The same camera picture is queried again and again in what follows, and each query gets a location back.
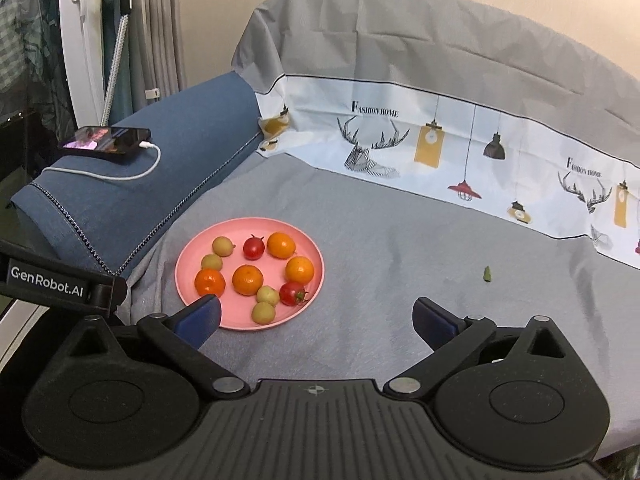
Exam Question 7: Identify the white charging cable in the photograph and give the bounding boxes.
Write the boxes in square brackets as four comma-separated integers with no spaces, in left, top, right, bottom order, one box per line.
[42,140,162,182]

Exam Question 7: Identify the red cherry tomato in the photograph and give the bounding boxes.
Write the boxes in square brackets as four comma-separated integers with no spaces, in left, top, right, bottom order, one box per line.
[279,281,310,307]
[243,234,266,261]

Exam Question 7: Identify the blue sofa armrest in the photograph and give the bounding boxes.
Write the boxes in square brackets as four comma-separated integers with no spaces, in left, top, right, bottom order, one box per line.
[10,71,263,281]

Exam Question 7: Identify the grey curtain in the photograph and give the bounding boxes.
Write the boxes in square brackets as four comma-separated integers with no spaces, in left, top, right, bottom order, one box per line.
[131,0,188,108]

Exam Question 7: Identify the teal curtain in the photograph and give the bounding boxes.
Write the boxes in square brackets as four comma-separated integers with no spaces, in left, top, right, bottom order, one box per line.
[102,0,135,117]

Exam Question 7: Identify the black smartphone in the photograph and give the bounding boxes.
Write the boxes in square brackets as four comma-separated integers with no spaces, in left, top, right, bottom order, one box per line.
[59,125,152,162]

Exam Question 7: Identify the small orange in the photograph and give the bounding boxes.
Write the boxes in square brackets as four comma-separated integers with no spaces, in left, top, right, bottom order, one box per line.
[267,231,297,260]
[285,255,316,285]
[232,264,264,297]
[194,268,226,297]

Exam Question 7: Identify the white window frame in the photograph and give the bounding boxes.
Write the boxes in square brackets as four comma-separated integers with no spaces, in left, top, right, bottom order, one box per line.
[59,0,108,131]

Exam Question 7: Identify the grey printed sofa cover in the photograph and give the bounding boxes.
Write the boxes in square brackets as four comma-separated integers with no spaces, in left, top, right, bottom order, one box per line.
[117,0,640,466]

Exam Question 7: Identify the black box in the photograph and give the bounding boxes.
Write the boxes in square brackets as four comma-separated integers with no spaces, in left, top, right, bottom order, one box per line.
[0,110,51,183]

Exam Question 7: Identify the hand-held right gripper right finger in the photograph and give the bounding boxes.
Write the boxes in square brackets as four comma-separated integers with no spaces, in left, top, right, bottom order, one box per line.
[382,297,568,401]

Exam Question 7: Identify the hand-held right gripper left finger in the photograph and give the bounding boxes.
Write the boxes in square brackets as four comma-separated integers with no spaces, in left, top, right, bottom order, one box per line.
[69,294,252,402]

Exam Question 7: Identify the pink round plate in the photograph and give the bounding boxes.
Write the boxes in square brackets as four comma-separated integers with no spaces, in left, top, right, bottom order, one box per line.
[174,217,326,332]

